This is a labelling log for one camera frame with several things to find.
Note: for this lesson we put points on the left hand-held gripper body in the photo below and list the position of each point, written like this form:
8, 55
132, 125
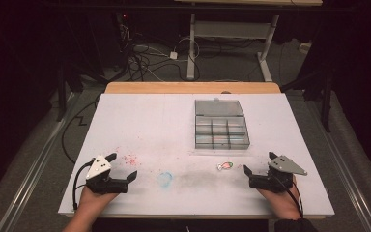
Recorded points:
101, 180

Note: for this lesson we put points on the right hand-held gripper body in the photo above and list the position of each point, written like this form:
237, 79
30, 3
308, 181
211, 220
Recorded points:
275, 180

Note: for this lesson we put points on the small colourful fish figure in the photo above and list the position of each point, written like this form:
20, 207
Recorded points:
224, 166

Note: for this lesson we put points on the clear plastic compartment box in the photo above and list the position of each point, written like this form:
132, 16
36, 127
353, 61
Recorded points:
220, 129

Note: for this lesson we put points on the person's left hand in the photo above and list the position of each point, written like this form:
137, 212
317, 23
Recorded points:
95, 199

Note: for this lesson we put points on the person's right hand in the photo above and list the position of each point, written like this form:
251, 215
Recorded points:
285, 203

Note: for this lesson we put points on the black metal stand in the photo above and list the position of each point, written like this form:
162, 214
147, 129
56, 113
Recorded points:
326, 96
61, 93

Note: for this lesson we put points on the white power strip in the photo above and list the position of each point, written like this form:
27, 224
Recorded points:
304, 47

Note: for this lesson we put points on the white power adapter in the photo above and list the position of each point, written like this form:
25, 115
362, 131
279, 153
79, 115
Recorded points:
173, 55

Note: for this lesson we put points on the metal floor rail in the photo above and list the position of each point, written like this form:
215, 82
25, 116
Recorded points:
35, 164
344, 167

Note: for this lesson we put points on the white metal desk frame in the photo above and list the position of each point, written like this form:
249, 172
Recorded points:
228, 30

